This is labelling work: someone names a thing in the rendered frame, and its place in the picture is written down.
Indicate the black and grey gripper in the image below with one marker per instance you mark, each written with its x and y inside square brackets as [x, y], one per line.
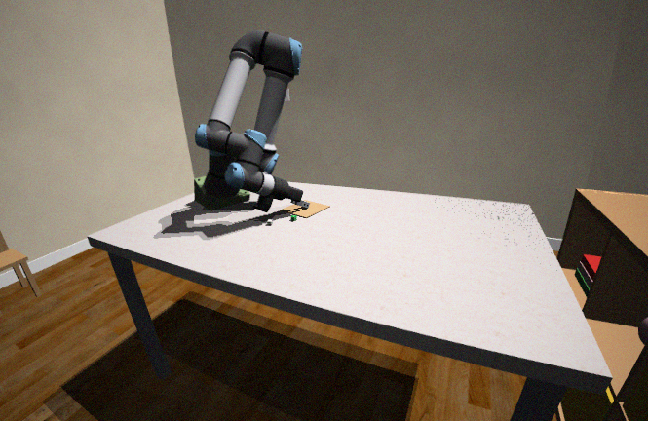
[276, 188]

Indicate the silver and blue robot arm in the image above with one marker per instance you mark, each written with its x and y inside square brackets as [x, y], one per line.
[280, 57]

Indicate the tan flat mat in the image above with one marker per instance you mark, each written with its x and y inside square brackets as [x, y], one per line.
[305, 212]

